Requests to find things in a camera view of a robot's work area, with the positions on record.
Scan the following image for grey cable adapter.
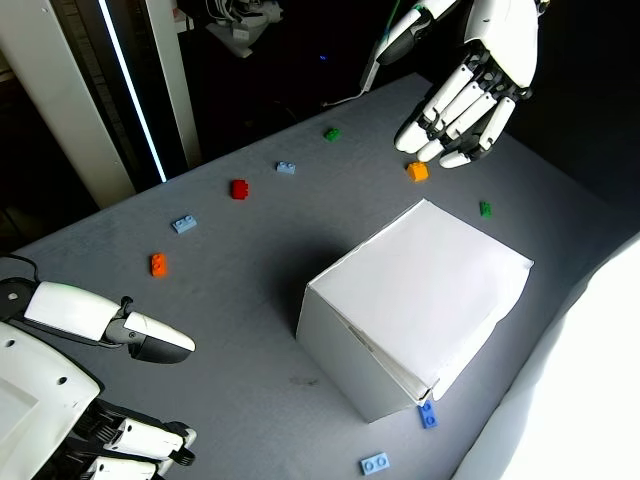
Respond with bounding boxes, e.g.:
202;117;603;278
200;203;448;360
322;37;384;109

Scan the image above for green cable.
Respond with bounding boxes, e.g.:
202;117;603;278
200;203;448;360
380;0;405;44

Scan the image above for white device with cables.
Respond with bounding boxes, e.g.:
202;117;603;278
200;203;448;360
204;0;286;60

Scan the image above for white cabinet panel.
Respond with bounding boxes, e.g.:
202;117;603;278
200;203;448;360
0;0;139;210

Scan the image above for light blue flat toy brick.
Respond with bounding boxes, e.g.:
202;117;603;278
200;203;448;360
359;452;391;476

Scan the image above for white light strip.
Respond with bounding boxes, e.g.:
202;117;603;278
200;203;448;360
97;0;169;184

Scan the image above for cardboard box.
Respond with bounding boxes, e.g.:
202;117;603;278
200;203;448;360
295;198;535;424

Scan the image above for white frame post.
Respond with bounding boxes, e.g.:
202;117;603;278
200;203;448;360
144;0;204;166

